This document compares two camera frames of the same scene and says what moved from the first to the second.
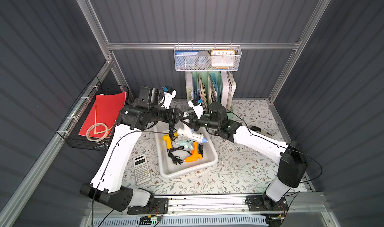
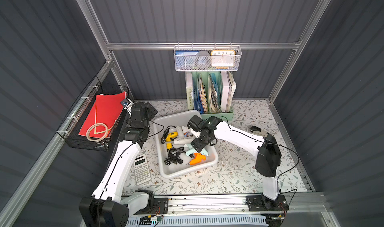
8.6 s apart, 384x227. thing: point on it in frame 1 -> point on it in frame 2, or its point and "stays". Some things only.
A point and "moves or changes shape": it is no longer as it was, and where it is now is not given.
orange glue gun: (194, 154) moves or changes shape
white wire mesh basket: (207, 59) stays
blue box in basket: (185, 60) stays
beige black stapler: (261, 132) stays
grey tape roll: (203, 59) stays
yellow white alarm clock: (223, 59) stays
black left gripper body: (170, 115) -> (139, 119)
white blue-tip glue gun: (186, 132) moves or changes shape
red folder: (105, 110) stays
